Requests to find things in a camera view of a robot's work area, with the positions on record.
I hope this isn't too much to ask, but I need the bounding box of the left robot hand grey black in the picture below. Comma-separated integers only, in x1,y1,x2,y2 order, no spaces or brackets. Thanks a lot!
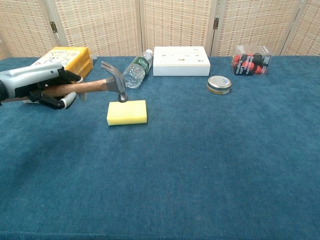
0,62,84,110

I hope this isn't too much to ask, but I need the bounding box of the wooden handle claw hammer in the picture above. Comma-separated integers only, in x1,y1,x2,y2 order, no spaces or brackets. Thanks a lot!
0,60,129,106

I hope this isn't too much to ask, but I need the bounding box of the yellow sponge block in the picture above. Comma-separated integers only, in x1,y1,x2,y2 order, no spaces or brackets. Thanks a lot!
106,99,148,127

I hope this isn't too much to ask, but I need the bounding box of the yellow cartoon tissue pack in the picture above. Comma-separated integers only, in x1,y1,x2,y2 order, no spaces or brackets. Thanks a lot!
22,46,94,104

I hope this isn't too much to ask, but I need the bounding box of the clear plastic water bottle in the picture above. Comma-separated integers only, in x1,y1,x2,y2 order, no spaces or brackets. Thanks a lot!
121,49,154,89

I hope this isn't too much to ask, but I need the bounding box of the white flat cardboard box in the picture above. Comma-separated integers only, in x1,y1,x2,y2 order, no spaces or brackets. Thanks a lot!
152,46,211,77

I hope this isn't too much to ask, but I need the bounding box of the woven folding screen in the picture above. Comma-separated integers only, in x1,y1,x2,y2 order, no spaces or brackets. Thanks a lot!
0,0,320,61

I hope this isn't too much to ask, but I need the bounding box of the blue tablecloth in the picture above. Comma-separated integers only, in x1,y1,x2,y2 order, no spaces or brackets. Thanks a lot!
0,55,320,240

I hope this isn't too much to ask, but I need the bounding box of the round metal tin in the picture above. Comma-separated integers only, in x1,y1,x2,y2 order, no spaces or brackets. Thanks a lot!
206,75,233,95

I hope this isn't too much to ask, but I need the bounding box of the clear box of coffee capsules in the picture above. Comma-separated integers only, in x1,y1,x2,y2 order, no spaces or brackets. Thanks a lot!
229,44,273,77

